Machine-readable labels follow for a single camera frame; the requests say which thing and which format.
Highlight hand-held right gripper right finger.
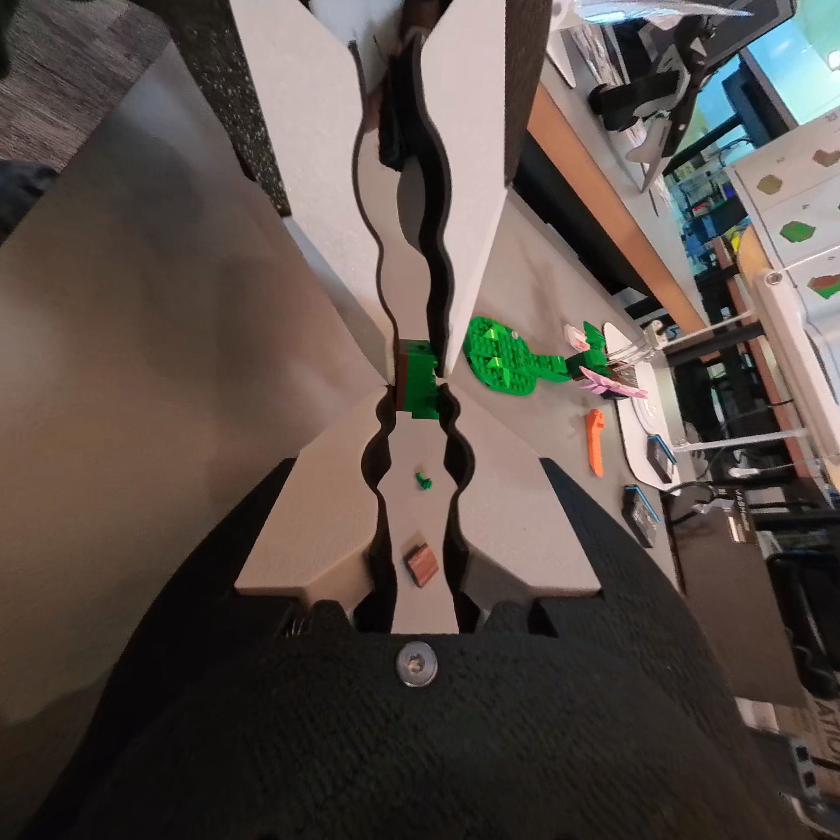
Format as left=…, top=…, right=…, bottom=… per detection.
left=438, top=384, right=603, bottom=621

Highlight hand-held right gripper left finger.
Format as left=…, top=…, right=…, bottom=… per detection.
left=234, top=384, right=401, bottom=621

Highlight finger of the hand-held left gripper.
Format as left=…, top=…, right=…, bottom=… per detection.
left=419, top=0, right=511, bottom=380
left=230, top=0, right=401, bottom=385

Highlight green brown lego block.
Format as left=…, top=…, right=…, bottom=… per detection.
left=394, top=338, right=442, bottom=421

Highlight brown lego tile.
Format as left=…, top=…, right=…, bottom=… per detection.
left=403, top=541, right=439, bottom=586

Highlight green lego model pink flower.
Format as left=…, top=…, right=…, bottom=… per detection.
left=462, top=316, right=651, bottom=403

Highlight clear rod lego piece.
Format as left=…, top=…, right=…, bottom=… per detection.
left=607, top=325, right=664, bottom=388

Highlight lego instruction booklet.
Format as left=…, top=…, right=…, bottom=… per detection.
left=725, top=98, right=840, bottom=329

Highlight black battery blue edge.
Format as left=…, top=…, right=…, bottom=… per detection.
left=620, top=484, right=659, bottom=549
left=645, top=433, right=676, bottom=485

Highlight wooden edged desk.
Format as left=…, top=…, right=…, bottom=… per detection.
left=525, top=0, right=716, bottom=336

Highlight instruction booklet on stand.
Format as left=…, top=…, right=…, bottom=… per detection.
left=600, top=98, right=840, bottom=493

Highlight white paper sheets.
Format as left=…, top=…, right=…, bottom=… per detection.
left=548, top=13, right=631, bottom=86

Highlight black and white device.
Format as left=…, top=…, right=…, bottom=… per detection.
left=587, top=10, right=713, bottom=194

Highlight stack of cardboard boxes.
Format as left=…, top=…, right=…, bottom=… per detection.
left=742, top=689, right=840, bottom=769

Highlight grey power strip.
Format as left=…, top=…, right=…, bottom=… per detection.
left=784, top=735, right=837, bottom=811

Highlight white cable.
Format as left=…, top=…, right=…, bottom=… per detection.
left=727, top=462, right=815, bottom=480

